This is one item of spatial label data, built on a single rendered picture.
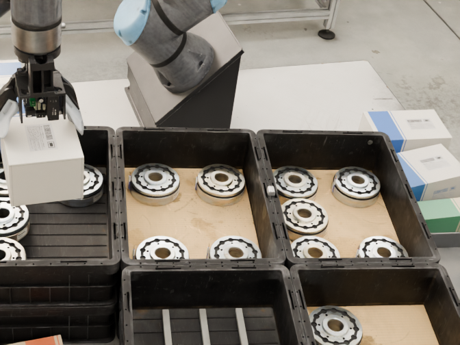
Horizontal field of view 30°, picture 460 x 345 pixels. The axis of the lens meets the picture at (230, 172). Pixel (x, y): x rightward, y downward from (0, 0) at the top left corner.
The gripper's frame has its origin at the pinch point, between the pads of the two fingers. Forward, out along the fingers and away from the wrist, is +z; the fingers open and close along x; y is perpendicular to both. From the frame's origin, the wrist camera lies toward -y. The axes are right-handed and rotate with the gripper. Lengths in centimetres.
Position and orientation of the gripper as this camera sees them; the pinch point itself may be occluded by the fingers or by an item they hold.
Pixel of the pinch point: (37, 136)
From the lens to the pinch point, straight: 150.3
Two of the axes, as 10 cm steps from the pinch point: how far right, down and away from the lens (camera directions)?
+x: 9.4, -1.1, 3.1
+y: 3.0, 6.5, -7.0
